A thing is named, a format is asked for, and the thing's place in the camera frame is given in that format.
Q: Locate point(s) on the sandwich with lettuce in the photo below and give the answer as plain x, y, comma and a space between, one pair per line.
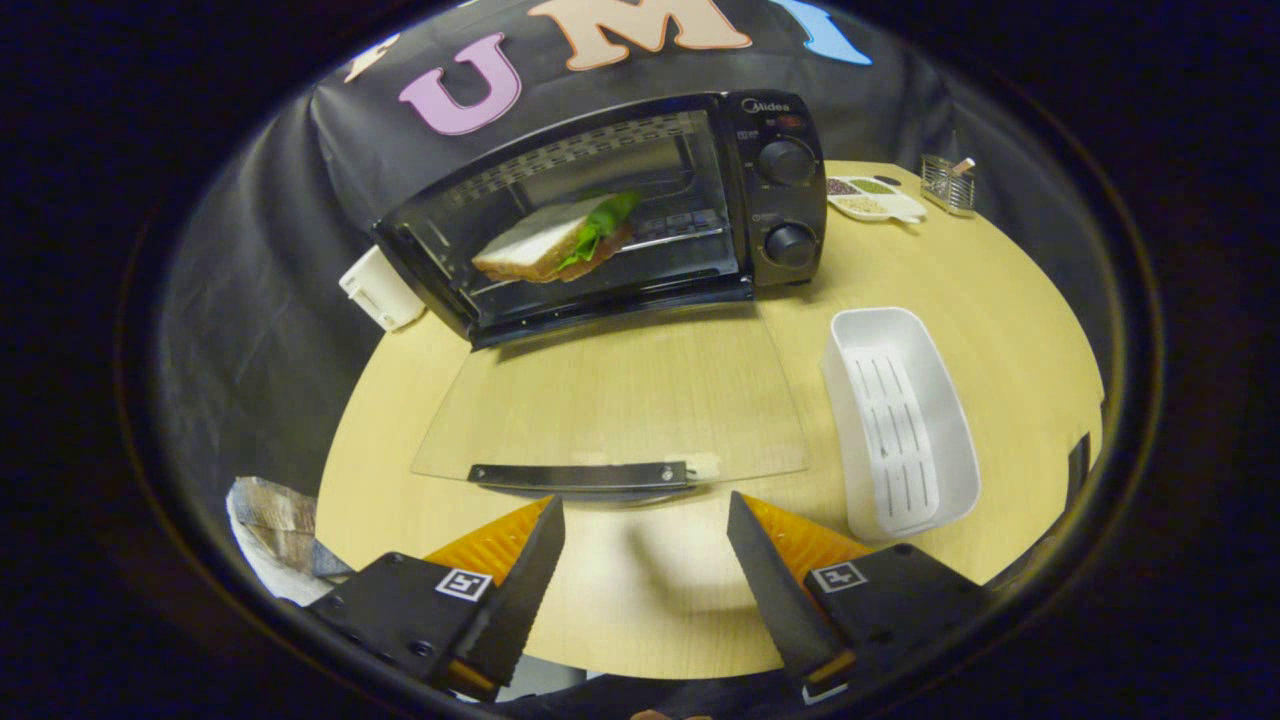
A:
540, 245

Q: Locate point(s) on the white plastic tray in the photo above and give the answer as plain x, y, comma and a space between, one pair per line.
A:
900, 420

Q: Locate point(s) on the white plastic box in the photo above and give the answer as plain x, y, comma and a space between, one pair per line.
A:
380, 290

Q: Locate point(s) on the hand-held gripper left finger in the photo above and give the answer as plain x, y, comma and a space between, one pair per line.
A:
520, 590

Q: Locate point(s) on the white divided spice dish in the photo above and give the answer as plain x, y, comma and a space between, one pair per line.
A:
875, 200

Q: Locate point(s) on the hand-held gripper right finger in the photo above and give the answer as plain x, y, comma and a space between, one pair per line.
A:
770, 585

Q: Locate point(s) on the black toaster oven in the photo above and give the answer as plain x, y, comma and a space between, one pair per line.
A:
785, 215

